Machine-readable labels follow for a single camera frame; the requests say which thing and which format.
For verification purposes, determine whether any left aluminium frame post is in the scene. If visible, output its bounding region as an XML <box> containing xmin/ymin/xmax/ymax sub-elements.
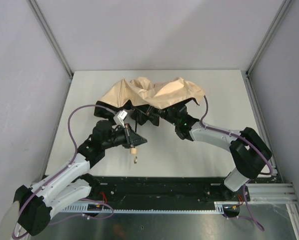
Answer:
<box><xmin>26</xmin><ymin>0</ymin><xmax>74</xmax><ymax>79</ymax></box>

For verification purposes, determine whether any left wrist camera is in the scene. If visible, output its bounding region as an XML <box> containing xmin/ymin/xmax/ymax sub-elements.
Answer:
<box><xmin>113</xmin><ymin>109</ymin><xmax>128</xmax><ymax>127</ymax></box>

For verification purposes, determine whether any right aluminium frame post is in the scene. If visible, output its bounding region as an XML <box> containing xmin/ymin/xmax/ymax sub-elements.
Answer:
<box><xmin>245</xmin><ymin>0</ymin><xmax>295</xmax><ymax>78</ymax></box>

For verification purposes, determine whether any aluminium frame post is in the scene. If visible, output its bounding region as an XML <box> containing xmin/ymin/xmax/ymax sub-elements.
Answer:
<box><xmin>245</xmin><ymin>0</ymin><xmax>295</xmax><ymax>78</ymax></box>
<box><xmin>26</xmin><ymin>0</ymin><xmax>74</xmax><ymax>79</ymax></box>

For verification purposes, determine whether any white slotted cable duct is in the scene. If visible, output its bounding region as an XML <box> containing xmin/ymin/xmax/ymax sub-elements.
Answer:
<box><xmin>60</xmin><ymin>201</ymin><xmax>241</xmax><ymax>214</ymax></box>

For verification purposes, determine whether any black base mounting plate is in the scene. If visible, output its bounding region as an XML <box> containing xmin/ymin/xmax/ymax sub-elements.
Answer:
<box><xmin>82</xmin><ymin>174</ymin><xmax>250</xmax><ymax>208</ymax></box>

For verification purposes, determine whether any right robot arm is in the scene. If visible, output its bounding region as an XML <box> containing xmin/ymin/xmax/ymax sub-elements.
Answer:
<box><xmin>144</xmin><ymin>103</ymin><xmax>273</xmax><ymax>193</ymax></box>

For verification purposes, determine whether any beige folding umbrella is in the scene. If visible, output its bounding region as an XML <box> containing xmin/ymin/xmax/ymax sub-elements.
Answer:
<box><xmin>95</xmin><ymin>76</ymin><xmax>206</xmax><ymax>166</ymax></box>

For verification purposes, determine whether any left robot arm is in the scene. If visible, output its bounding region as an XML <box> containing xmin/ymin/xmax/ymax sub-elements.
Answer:
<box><xmin>13</xmin><ymin>120</ymin><xmax>147</xmax><ymax>236</ymax></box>

